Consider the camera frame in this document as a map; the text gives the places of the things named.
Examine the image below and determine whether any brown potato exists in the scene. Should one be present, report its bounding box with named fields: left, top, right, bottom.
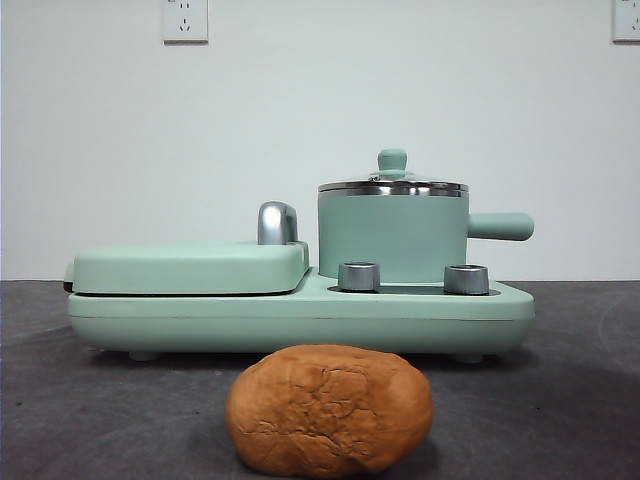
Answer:
left=224, top=343, right=434, bottom=480

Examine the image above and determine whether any mint green steamer pot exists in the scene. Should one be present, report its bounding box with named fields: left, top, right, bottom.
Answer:
left=317, top=182, right=535, bottom=281

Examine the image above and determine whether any mint green griddle lid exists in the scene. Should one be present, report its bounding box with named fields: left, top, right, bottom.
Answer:
left=64, top=239, right=310, bottom=296

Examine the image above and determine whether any silver control knob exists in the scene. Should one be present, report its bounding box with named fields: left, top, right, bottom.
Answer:
left=443, top=264, right=489, bottom=295
left=338, top=261, right=380, bottom=292

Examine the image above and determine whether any silver griddle lid handle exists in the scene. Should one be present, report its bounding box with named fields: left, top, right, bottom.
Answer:
left=257, top=201, right=300, bottom=246

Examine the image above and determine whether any white wall socket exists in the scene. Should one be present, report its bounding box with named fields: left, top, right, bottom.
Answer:
left=612, top=0, right=640, bottom=44
left=162, top=0, right=209, bottom=44

